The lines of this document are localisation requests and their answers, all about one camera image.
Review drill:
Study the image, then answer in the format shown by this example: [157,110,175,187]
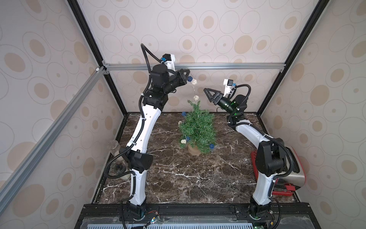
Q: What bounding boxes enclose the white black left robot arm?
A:
[104,44,190,219]

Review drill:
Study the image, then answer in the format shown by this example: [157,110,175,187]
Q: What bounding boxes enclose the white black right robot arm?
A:
[204,84,294,220]

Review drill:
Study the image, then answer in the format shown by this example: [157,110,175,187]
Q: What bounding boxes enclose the small green christmas tree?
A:
[178,100,216,155]

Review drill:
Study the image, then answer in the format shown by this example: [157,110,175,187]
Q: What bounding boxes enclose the round wooden tree base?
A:
[188,144,201,156]

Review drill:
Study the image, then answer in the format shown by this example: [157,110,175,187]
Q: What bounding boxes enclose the glass jar cream contents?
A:
[107,140,121,157]

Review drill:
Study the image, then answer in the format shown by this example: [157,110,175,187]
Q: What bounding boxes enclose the red steel toaster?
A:
[251,143,306,200]

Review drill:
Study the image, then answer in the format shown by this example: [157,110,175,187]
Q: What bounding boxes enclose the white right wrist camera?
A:
[224,79,236,99]

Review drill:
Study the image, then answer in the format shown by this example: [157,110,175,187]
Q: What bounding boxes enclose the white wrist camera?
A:
[161,53,175,71]
[224,79,236,99]

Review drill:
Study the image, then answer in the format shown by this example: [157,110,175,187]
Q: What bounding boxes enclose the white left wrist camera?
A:
[161,53,175,71]

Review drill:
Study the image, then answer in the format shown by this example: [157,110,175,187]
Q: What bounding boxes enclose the horizontal aluminium rail back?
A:
[104,63,286,71]

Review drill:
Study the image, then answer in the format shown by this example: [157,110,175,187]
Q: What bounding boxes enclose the aluminium rail left side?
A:
[1,66,106,214]

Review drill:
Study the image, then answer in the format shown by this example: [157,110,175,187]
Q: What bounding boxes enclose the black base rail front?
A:
[75,203,320,229]

